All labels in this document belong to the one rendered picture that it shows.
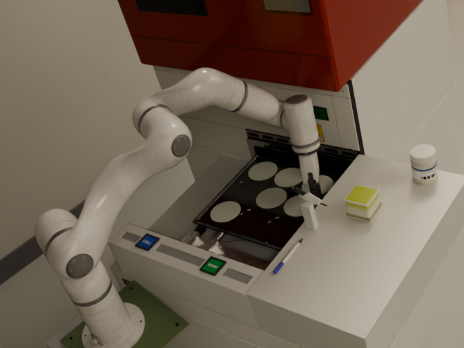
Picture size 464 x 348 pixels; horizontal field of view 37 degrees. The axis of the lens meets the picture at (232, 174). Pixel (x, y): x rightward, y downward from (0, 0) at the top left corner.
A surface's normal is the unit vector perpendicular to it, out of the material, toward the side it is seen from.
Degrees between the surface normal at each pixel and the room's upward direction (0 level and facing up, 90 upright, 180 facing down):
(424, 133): 90
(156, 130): 25
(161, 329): 3
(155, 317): 3
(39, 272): 0
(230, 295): 90
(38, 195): 90
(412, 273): 90
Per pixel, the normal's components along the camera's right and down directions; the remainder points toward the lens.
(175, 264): -0.25, -0.77
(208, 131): -0.58, 0.60
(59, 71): 0.65, 0.31
